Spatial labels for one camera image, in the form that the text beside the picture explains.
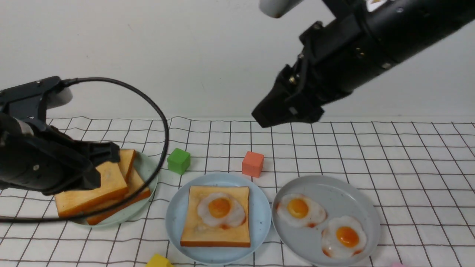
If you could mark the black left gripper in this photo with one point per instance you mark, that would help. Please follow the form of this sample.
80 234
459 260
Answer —
38 157

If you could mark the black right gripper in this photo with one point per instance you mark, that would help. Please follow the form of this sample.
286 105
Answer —
331 65

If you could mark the toast slice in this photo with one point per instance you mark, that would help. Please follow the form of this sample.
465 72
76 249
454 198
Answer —
126 163
197 234
113 186
134 183

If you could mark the fried egg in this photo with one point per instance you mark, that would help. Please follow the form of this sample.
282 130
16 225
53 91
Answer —
343 238
221 210
299 211

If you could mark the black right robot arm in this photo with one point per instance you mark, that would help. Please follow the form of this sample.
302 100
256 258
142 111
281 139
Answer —
366 39

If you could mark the pale green plate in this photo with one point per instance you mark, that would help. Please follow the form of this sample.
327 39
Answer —
145 166

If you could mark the orange-red cube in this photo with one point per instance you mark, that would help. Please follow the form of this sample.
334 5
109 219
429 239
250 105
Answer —
252 164

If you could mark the green cube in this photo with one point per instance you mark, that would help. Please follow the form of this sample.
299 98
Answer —
179 161

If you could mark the yellow block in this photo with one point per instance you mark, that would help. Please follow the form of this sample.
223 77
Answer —
158 260

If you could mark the light blue plate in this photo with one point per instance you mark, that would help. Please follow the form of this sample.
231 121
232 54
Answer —
260 221

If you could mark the white black-grid tablecloth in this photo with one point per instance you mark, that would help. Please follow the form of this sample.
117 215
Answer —
419 176

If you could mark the grey plate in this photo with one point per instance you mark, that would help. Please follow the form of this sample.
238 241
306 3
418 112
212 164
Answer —
338 199

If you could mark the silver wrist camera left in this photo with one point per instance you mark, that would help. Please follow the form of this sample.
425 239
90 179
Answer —
58 98

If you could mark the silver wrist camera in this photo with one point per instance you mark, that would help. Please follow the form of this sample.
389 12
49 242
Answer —
58 98
277 8

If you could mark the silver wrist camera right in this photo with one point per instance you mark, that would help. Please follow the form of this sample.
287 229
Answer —
277 8

